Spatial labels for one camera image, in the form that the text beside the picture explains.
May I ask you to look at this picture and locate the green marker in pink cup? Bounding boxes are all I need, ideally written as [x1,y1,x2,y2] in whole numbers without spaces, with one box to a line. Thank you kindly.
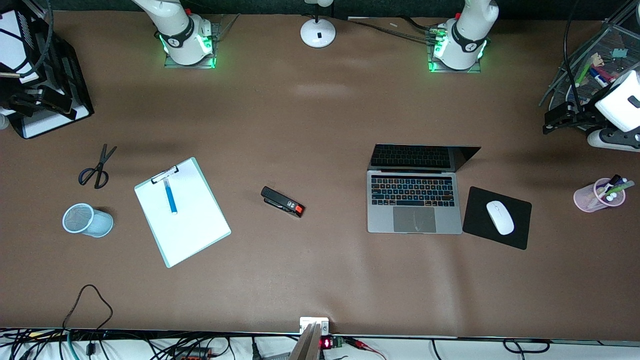
[606,180,636,197]

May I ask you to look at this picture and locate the blue and white marker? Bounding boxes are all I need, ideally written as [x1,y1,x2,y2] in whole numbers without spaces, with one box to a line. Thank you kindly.
[589,67,617,85]

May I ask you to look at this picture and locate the white lamp base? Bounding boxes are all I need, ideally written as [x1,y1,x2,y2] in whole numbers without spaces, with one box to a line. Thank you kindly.
[300,0,337,49]

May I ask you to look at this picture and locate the pink translucent pen cup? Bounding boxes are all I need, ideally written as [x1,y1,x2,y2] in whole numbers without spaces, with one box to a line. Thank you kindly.
[573,177,627,213]

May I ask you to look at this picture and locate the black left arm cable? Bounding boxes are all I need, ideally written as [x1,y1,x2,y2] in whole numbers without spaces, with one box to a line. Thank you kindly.
[564,0,585,108]

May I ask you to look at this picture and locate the white computer mouse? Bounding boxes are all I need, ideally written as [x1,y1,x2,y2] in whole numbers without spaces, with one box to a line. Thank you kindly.
[486,200,515,236]

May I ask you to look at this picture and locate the grey camera pole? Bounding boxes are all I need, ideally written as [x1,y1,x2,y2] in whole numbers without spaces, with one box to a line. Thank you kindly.
[289,322,322,360]

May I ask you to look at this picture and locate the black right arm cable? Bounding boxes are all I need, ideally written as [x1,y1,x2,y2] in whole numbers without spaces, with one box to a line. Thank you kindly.
[30,0,54,77]

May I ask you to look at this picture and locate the white table clamp bracket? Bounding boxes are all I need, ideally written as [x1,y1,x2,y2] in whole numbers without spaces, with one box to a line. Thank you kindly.
[299,317,330,335]

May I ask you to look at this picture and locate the black stacked document tray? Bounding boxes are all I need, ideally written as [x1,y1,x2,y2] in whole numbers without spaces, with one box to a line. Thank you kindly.
[0,10,95,140]

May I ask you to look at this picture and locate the black looped cable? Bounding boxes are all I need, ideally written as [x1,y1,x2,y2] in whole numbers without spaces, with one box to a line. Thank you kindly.
[62,284,114,332]

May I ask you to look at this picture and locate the mint clipboard with white paper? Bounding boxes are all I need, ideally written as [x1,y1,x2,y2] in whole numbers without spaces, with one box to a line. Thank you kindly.
[134,157,232,269]

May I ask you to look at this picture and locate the black stapler with orange tip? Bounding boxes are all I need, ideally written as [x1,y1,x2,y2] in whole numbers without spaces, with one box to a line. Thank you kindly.
[260,186,305,219]

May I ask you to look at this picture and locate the wire mesh desk organizer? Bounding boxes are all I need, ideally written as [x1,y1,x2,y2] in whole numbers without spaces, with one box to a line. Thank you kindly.
[539,2,640,146]

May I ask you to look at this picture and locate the white paper sheets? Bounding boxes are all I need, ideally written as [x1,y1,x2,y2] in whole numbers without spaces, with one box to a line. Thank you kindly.
[0,20,92,138]

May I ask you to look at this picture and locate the silver laptop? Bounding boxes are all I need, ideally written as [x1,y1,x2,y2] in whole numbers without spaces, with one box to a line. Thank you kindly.
[366,144,482,235]

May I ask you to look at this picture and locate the red and black clip lead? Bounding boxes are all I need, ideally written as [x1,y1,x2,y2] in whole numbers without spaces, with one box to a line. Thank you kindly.
[344,337,387,360]

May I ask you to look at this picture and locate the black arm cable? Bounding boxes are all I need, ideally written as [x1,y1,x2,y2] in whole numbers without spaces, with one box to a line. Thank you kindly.
[30,0,54,77]
[564,0,585,108]

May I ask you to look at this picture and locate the light blue mesh pen cup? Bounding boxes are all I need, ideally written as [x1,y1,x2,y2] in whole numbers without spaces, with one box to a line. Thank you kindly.
[62,203,114,238]

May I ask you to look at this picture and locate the black base cable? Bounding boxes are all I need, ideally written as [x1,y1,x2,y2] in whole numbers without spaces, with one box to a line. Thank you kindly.
[397,16,443,36]
[347,19,436,42]

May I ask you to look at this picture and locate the black coiled cable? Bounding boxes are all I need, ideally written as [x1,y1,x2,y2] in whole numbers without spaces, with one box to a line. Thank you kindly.
[502,338,552,354]

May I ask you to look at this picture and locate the grey hub with orange ports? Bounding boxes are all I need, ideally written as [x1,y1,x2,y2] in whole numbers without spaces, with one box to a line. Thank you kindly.
[172,346,212,360]

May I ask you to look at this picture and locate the blue marker with white cap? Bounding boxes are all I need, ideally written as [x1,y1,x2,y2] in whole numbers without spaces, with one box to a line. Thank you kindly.
[163,178,179,215]

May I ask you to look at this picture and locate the black scissors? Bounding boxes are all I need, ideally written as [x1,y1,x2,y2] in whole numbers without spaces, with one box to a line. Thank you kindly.
[78,144,118,190]

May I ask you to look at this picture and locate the black mouse pad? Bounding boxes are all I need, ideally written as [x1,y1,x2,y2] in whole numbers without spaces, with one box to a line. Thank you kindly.
[462,186,533,251]

